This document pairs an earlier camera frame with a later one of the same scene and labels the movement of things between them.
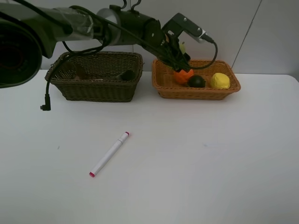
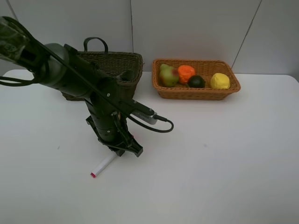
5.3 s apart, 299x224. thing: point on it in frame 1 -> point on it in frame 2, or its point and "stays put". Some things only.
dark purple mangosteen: (196, 81) stays put
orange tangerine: (182, 76) stays put
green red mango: (182, 47) -> (169, 76)
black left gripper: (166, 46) -> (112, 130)
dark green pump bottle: (128, 75) stays put
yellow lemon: (220, 81) stays put
